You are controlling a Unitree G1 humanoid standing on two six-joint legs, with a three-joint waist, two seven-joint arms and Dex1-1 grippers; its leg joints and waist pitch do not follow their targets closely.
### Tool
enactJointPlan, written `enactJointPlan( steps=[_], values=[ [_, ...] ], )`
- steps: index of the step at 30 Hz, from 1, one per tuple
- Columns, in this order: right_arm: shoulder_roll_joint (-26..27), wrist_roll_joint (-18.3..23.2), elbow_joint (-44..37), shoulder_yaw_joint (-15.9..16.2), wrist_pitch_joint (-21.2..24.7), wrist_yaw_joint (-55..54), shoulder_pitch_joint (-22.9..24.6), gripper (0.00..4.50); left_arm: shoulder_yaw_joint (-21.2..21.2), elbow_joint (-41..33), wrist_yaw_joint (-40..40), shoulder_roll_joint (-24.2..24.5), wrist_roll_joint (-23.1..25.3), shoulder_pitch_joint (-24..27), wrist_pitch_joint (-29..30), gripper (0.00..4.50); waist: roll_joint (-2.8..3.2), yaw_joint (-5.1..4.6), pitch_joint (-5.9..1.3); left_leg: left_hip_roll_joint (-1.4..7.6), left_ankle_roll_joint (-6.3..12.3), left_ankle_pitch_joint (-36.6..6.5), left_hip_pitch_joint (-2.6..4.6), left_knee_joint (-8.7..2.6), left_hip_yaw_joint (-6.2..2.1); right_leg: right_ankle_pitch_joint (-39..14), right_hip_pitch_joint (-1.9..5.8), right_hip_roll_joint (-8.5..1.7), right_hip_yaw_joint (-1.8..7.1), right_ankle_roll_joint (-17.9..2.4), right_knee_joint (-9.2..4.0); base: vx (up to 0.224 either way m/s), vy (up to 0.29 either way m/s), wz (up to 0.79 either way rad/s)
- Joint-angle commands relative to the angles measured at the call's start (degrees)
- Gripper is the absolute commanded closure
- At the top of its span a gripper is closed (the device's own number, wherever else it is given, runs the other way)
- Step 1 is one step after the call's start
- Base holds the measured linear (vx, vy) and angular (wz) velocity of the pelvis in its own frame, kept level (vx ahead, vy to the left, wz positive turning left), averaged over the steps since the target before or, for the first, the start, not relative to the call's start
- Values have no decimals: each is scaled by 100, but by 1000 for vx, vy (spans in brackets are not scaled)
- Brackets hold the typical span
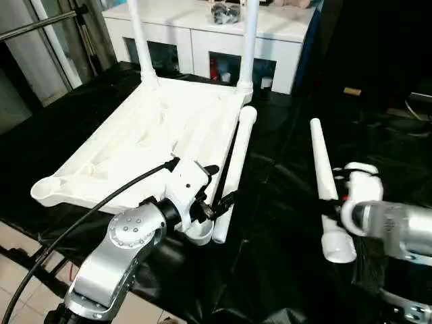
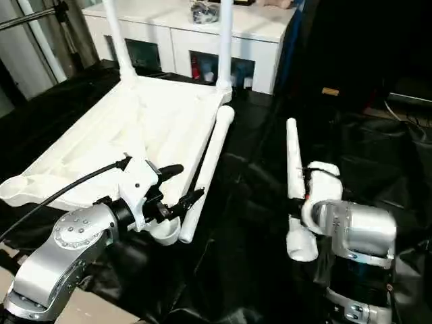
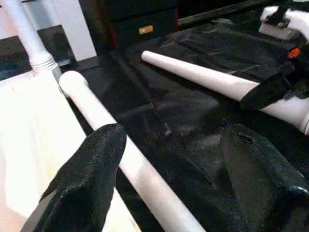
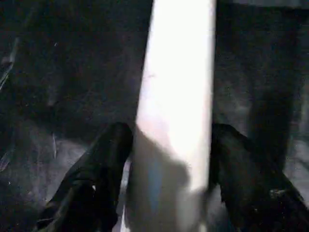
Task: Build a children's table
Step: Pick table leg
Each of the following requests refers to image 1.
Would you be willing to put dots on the small yellow label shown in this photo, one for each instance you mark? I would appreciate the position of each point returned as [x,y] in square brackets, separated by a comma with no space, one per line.
[352,91]

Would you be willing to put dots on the black tall cabinet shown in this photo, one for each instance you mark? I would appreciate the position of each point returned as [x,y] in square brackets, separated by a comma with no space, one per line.
[378,40]

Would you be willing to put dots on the black tripod stand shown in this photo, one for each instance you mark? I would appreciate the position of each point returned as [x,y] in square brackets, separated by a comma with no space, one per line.
[27,260]

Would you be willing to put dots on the white plastic table top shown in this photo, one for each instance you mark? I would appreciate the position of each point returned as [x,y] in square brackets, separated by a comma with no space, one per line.
[148,128]

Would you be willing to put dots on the white cabinet with glass doors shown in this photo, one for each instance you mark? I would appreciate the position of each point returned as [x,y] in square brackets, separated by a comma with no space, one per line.
[182,27]

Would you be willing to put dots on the black flat device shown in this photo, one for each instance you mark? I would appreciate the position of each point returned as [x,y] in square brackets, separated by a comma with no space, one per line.
[420,98]

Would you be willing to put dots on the grey curtain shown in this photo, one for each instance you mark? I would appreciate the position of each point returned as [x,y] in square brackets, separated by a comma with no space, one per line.
[88,37]

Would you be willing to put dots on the white plastic table leg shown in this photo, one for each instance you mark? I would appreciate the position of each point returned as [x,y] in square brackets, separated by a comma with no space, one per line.
[325,169]
[248,47]
[235,169]
[142,47]

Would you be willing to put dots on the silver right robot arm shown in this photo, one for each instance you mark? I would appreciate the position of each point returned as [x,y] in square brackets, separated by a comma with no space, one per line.
[398,229]

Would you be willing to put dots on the grey metal pole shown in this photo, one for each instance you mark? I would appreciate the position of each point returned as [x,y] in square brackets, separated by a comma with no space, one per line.
[40,23]

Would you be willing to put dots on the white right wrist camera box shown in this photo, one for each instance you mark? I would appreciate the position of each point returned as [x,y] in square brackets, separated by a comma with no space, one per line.
[364,185]

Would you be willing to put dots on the grey bundle on cabinet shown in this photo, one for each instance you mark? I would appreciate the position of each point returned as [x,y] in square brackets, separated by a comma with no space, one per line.
[226,12]

